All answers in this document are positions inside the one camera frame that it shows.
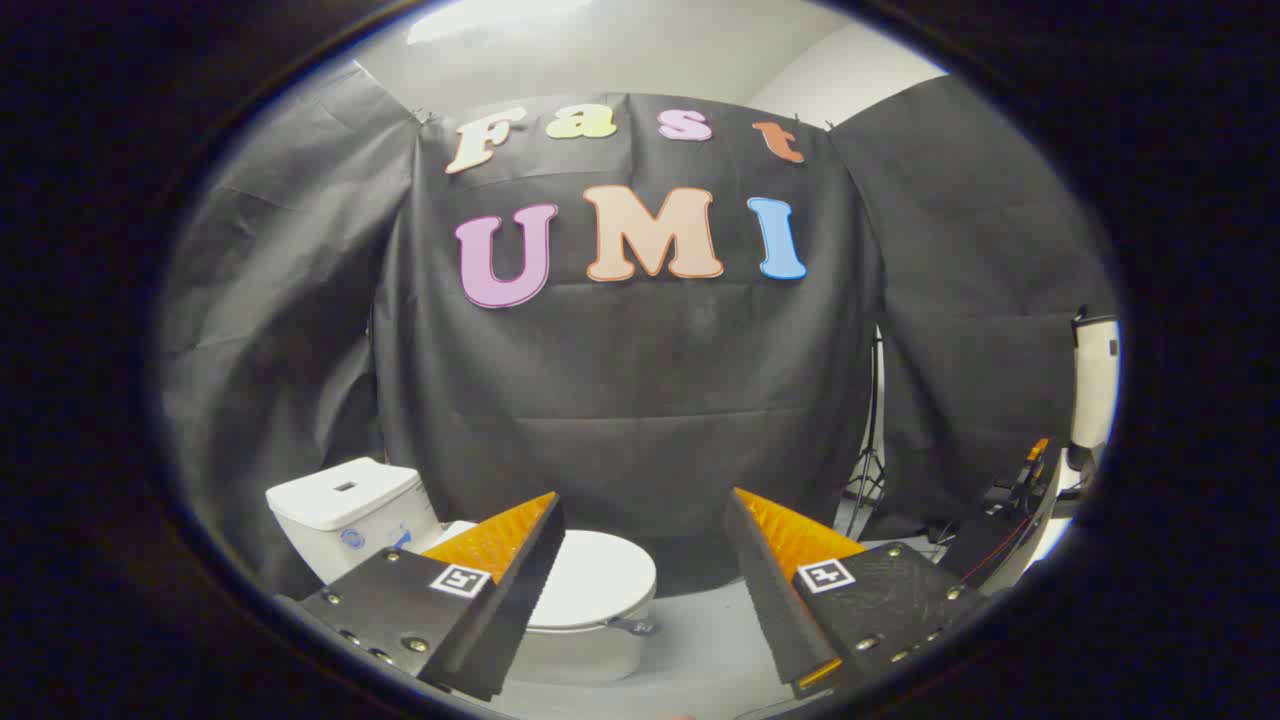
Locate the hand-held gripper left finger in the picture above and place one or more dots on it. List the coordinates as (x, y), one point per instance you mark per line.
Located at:
(500, 620)

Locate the white toilet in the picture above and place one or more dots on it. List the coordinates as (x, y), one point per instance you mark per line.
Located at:
(340, 510)

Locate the black tripod stand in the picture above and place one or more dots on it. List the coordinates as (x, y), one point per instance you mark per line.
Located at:
(876, 440)

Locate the black backdrop cloth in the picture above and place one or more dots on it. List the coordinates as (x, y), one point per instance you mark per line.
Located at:
(640, 400)

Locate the white toilet lid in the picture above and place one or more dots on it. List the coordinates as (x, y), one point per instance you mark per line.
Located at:
(595, 580)

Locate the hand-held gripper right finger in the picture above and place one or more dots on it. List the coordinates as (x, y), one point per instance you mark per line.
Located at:
(775, 600)

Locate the black device with orange part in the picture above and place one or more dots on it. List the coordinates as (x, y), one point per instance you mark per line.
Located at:
(1005, 530)

